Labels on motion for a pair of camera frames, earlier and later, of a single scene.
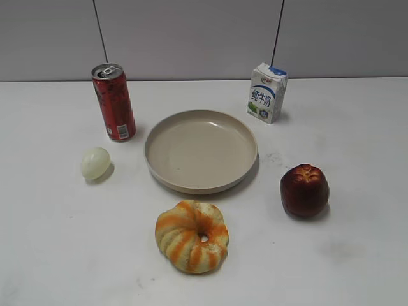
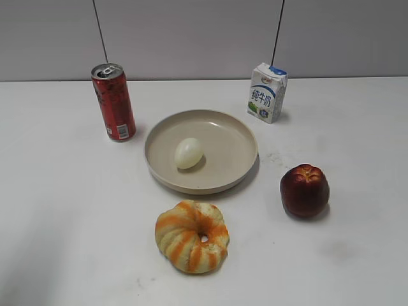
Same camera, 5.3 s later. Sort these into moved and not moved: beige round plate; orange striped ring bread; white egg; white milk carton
Moved: white egg
Not moved: beige round plate; orange striped ring bread; white milk carton
